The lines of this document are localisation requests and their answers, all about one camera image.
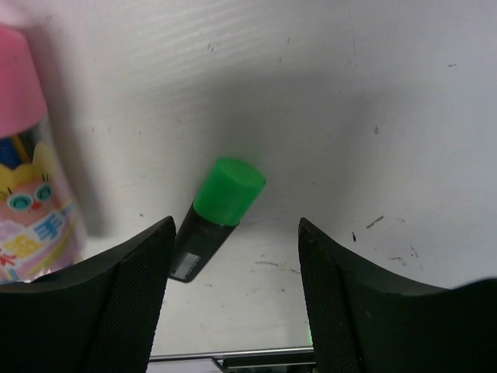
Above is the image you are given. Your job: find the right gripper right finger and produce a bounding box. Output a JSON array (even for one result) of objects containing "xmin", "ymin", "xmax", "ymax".
[{"xmin": 298, "ymin": 219, "xmax": 496, "ymax": 372}]

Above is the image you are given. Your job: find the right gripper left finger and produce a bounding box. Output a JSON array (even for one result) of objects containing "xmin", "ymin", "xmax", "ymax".
[{"xmin": 1, "ymin": 217, "xmax": 176, "ymax": 372}]

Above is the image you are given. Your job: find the pink marker tube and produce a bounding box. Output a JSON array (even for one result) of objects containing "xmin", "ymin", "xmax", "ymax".
[{"xmin": 1, "ymin": 26, "xmax": 85, "ymax": 284}]

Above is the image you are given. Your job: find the green highlighter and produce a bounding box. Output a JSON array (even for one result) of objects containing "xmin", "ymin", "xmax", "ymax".
[{"xmin": 169, "ymin": 158, "xmax": 266, "ymax": 283}]

